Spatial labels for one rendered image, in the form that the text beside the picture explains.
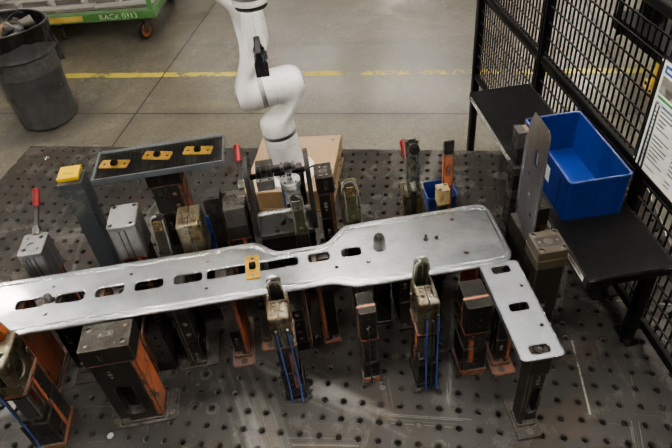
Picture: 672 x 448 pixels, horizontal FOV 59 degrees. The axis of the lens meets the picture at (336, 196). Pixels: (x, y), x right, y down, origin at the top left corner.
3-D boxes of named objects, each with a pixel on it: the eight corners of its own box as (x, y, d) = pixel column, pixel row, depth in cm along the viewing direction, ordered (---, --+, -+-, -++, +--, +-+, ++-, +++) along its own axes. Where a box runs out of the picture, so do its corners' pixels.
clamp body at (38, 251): (61, 342, 180) (8, 260, 156) (68, 313, 188) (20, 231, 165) (92, 336, 180) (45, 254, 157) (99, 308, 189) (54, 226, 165)
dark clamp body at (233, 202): (241, 307, 184) (214, 217, 160) (240, 276, 194) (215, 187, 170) (275, 301, 185) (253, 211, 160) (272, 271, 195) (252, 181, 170)
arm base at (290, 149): (272, 155, 227) (261, 116, 215) (320, 155, 223) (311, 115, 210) (259, 188, 214) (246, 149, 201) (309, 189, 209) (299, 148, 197)
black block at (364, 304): (360, 390, 159) (353, 322, 140) (354, 357, 167) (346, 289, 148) (390, 385, 159) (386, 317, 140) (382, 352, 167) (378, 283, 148)
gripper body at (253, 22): (233, -6, 139) (242, 38, 146) (234, 11, 131) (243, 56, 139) (265, -11, 140) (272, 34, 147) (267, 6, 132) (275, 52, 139)
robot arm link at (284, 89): (259, 127, 210) (242, 69, 194) (309, 113, 212) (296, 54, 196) (266, 146, 201) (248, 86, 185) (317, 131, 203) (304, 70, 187)
